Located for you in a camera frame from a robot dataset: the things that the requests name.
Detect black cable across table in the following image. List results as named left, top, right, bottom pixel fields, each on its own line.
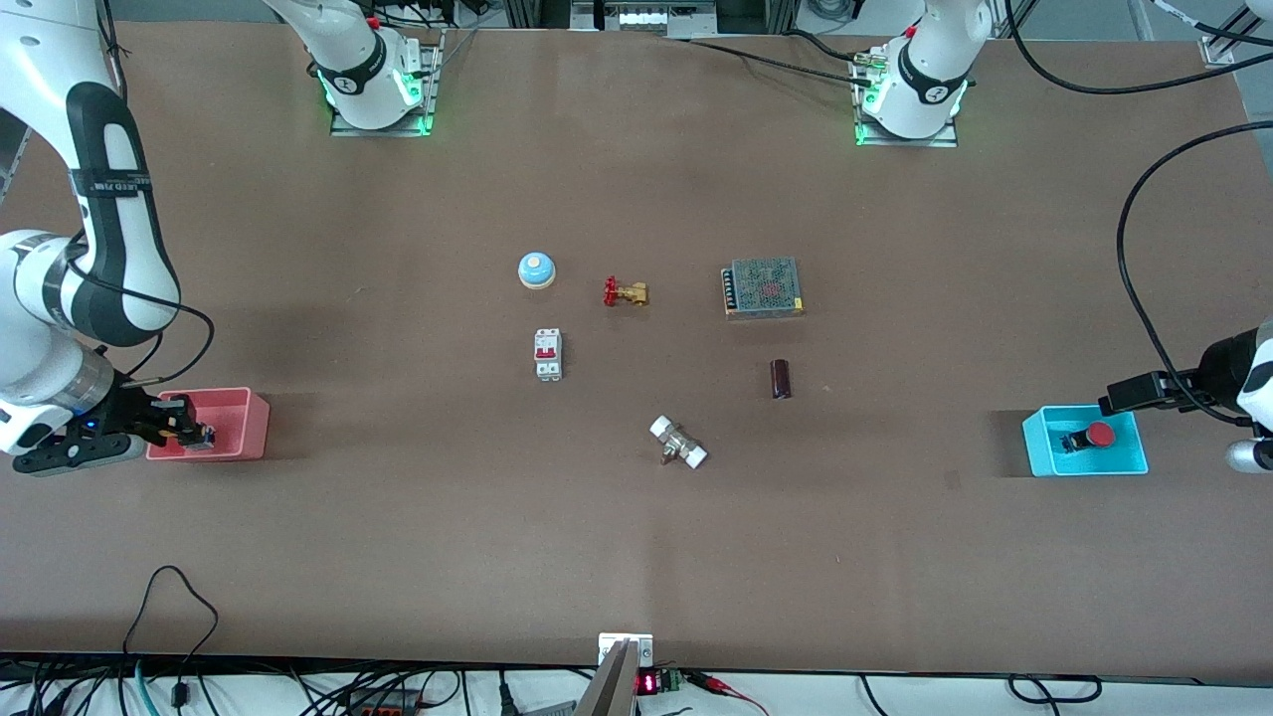
left=684, top=28, right=876, bottom=89

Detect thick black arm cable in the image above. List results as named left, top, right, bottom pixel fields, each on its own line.
left=60, top=234, right=216, bottom=387
left=1004, top=0, right=1273, bottom=424

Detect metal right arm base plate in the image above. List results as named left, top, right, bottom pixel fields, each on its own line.
left=330, top=30, right=444, bottom=138

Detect red clip wire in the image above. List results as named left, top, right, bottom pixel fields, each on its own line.
left=684, top=670, right=769, bottom=716

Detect grey camera support bar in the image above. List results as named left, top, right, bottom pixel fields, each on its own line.
left=574, top=639, right=638, bottom=716

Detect metal mesh power supply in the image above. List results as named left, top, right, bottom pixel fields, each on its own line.
left=721, top=257, right=806, bottom=319

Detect cyan plastic box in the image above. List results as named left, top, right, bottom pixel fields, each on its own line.
left=1022, top=404, right=1150, bottom=478

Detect metal fitting white ends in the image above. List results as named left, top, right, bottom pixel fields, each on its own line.
left=648, top=415, right=709, bottom=470

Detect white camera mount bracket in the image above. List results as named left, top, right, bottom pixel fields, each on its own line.
left=598, top=632, right=654, bottom=668

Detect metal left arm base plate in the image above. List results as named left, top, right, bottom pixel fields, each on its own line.
left=853, top=50, right=961, bottom=149

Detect red push button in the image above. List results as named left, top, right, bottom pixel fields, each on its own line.
left=1059, top=421, right=1117, bottom=454

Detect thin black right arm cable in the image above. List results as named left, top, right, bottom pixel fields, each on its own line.
left=97, top=0, right=132, bottom=105

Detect black looped cable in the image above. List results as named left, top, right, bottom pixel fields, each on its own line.
left=122, top=565, right=220, bottom=689

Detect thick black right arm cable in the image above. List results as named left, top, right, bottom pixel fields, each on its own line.
left=60, top=234, right=216, bottom=387

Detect black coiled cable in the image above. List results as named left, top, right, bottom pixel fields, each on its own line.
left=1007, top=674, right=1103, bottom=706

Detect pink plastic box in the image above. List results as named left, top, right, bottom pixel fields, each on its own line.
left=146, top=387, right=271, bottom=462

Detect white power strip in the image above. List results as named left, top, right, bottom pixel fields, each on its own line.
left=572, top=0, right=719, bottom=33

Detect aluminium corner profile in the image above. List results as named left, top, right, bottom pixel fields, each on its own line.
left=1198, top=0, right=1273, bottom=68

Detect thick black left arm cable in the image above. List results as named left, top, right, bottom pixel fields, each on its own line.
left=1004, top=0, right=1273, bottom=424

